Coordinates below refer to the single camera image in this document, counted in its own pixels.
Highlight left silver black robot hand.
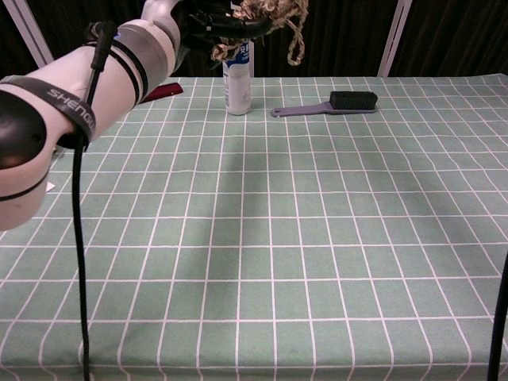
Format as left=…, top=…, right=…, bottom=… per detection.
left=140, top=0, right=275, bottom=75

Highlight beige braided rope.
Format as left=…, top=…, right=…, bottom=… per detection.
left=209, top=0, right=310, bottom=67

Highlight blue white spray bottle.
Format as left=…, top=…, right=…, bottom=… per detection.
left=221, top=37, right=255, bottom=117

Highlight black curtain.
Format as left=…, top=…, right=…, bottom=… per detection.
left=0, top=0, right=508, bottom=79

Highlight purple brush black bristles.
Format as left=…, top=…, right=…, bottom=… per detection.
left=271, top=90, right=379, bottom=118

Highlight green checked tablecloth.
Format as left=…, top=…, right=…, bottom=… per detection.
left=0, top=73, right=508, bottom=381

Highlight white slanted frame post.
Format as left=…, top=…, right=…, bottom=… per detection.
left=376, top=0, right=414, bottom=78
left=0, top=0, right=56, bottom=69

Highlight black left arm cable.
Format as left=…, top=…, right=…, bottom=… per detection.
left=72, top=21, right=117, bottom=381

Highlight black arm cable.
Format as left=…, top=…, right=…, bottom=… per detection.
left=72, top=21, right=117, bottom=381
left=487, top=251, right=508, bottom=381

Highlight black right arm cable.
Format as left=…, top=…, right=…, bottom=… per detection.
left=487, top=251, right=508, bottom=381

